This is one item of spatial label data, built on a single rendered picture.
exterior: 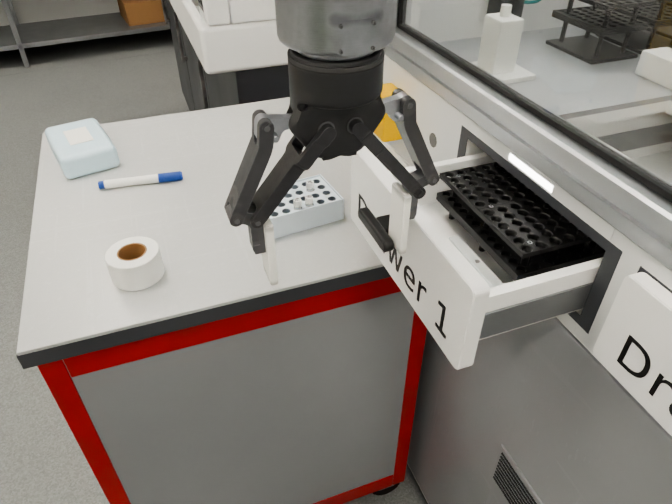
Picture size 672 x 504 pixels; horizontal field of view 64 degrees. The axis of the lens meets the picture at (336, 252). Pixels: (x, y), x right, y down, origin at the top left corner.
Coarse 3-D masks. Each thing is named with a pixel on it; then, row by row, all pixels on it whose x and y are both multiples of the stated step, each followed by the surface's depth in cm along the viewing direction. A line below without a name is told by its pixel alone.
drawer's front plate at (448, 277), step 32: (352, 160) 69; (352, 192) 72; (384, 192) 61; (416, 224) 55; (384, 256) 66; (416, 256) 57; (448, 256) 51; (416, 288) 59; (448, 288) 52; (480, 288) 48; (448, 320) 53; (480, 320) 50; (448, 352) 55
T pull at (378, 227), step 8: (360, 208) 60; (368, 208) 60; (360, 216) 60; (368, 216) 59; (384, 216) 59; (368, 224) 58; (376, 224) 58; (384, 224) 58; (376, 232) 57; (384, 232) 57; (376, 240) 57; (384, 240) 56; (392, 240) 56; (384, 248) 55; (392, 248) 56
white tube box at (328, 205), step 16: (320, 176) 88; (288, 192) 85; (304, 192) 85; (320, 192) 85; (336, 192) 84; (288, 208) 81; (304, 208) 81; (320, 208) 82; (336, 208) 83; (288, 224) 81; (304, 224) 82; (320, 224) 83
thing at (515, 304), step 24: (408, 168) 71; (456, 168) 73; (432, 192) 74; (432, 216) 72; (576, 264) 55; (504, 288) 52; (528, 288) 53; (552, 288) 54; (576, 288) 56; (504, 312) 53; (528, 312) 55; (552, 312) 57; (480, 336) 54
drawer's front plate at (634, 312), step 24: (624, 288) 50; (648, 288) 47; (624, 312) 50; (648, 312) 48; (600, 336) 54; (624, 336) 51; (648, 336) 48; (600, 360) 55; (624, 360) 52; (624, 384) 52; (648, 384) 49; (648, 408) 50
